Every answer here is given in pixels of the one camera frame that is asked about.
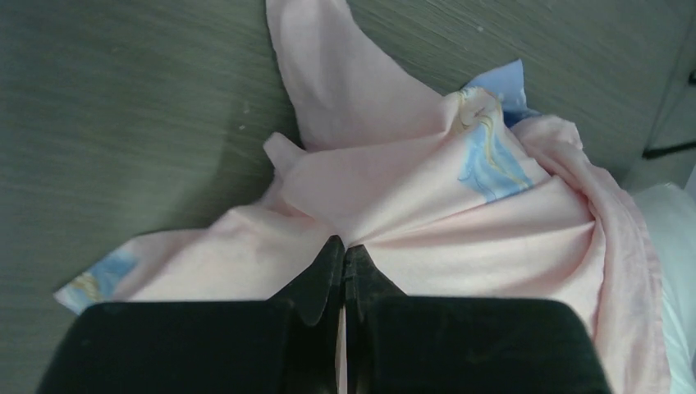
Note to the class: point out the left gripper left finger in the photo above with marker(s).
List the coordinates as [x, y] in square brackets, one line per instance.
[285, 344]

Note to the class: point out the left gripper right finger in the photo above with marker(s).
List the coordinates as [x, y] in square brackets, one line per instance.
[399, 343]

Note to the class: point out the pink pillowcase with blue print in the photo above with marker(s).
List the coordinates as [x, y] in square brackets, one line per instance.
[446, 197]

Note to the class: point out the white pillow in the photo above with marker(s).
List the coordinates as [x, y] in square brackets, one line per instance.
[669, 213]

